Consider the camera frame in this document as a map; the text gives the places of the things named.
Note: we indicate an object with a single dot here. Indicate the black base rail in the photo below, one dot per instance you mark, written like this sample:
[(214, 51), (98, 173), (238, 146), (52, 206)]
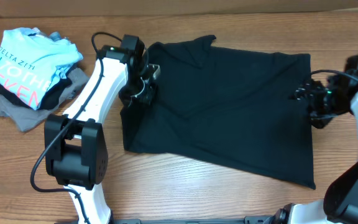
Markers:
[(246, 220)]

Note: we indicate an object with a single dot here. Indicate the light blue printed t-shirt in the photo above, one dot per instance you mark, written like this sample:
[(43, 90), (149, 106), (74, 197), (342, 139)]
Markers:
[(32, 63)]

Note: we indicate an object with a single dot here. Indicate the black t-shirt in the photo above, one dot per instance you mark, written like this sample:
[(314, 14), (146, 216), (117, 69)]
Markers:
[(228, 107)]

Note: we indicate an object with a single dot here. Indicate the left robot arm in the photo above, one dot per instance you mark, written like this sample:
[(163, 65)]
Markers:
[(75, 152)]

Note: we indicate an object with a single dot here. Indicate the folded grey shirt in stack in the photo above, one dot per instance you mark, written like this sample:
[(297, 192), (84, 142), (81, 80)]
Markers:
[(27, 118)]

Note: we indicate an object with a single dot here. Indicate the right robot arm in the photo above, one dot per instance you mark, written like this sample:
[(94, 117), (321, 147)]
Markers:
[(340, 203)]

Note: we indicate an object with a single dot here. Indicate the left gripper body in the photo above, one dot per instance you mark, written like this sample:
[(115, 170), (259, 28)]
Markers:
[(138, 91)]

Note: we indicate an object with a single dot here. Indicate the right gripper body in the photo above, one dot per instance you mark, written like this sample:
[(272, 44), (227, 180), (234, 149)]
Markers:
[(325, 104)]

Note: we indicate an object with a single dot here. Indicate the folded black shirt in stack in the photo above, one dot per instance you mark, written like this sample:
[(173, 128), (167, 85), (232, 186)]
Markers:
[(53, 96)]

